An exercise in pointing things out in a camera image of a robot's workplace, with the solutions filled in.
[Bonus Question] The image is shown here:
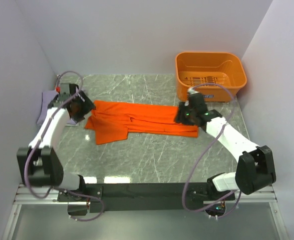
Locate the orange t shirt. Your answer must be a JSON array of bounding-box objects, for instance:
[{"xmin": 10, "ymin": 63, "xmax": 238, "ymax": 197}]
[{"xmin": 84, "ymin": 100, "xmax": 199, "ymax": 145}]

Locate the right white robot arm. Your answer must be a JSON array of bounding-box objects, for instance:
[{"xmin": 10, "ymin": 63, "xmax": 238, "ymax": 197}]
[{"xmin": 175, "ymin": 89, "xmax": 277, "ymax": 200}]

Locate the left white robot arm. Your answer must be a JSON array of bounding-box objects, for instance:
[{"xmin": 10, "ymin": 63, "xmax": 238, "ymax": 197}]
[{"xmin": 16, "ymin": 83, "xmax": 95, "ymax": 201}]

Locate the folded purple t shirt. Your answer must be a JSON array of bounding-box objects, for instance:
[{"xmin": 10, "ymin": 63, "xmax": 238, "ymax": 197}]
[{"xmin": 36, "ymin": 89, "xmax": 77, "ymax": 127}]

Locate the orange plastic basket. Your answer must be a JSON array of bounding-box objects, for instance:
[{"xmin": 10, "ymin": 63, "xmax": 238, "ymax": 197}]
[{"xmin": 175, "ymin": 51, "xmax": 247, "ymax": 102}]

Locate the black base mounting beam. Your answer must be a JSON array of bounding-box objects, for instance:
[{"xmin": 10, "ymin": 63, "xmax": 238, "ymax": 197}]
[{"xmin": 57, "ymin": 182, "xmax": 231, "ymax": 213}]

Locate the aluminium table edge rail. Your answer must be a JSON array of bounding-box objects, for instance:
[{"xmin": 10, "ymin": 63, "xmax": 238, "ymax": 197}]
[{"xmin": 24, "ymin": 73, "xmax": 63, "ymax": 185}]

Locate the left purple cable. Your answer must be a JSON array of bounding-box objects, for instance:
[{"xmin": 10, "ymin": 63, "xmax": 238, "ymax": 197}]
[{"xmin": 23, "ymin": 70, "xmax": 105, "ymax": 223}]

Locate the front aluminium rail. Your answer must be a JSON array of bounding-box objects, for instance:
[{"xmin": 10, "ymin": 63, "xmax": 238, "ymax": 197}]
[{"xmin": 13, "ymin": 185, "xmax": 278, "ymax": 205}]

